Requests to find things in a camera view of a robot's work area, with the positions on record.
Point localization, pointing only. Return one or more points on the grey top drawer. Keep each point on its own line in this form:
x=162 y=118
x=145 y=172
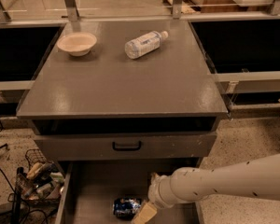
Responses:
x=100 y=148

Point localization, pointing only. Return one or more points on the black wire basket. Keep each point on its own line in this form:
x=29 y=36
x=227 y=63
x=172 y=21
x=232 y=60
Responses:
x=42 y=183

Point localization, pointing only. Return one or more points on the wooden pallet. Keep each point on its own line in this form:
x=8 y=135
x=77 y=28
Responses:
x=185 y=7

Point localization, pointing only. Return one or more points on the grey drawer cabinet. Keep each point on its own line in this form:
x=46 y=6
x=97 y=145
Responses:
x=168 y=91

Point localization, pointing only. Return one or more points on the metal railing frame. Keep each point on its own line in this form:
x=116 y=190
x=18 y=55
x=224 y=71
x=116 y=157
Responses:
x=21 y=12

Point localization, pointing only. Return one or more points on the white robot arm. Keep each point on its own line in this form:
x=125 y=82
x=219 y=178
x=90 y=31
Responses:
x=253 y=179

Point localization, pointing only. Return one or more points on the blue pepsi can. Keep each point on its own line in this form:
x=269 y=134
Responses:
x=126 y=207

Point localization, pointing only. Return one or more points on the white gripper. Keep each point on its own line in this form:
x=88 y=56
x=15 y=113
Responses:
x=156 y=190

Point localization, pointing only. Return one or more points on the black drawer handle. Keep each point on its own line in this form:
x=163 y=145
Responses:
x=126 y=147

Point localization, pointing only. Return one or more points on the beige paper bowl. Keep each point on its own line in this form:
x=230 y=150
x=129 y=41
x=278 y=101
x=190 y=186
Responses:
x=77 y=44

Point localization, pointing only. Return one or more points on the clear plastic water bottle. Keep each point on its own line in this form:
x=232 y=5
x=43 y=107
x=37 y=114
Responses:
x=144 y=44

